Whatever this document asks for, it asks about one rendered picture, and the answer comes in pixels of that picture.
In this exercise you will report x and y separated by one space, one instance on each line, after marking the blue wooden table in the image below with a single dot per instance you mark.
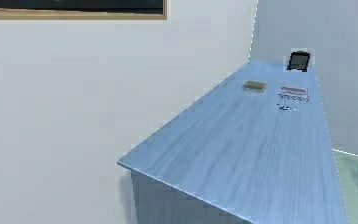
240 150

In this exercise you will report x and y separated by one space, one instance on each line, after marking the black framed tablet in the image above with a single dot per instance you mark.
299 61

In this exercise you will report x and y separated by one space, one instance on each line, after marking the wood framed dark picture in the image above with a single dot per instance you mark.
73 6

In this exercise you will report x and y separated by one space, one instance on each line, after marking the red and white paper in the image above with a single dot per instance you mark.
293 94

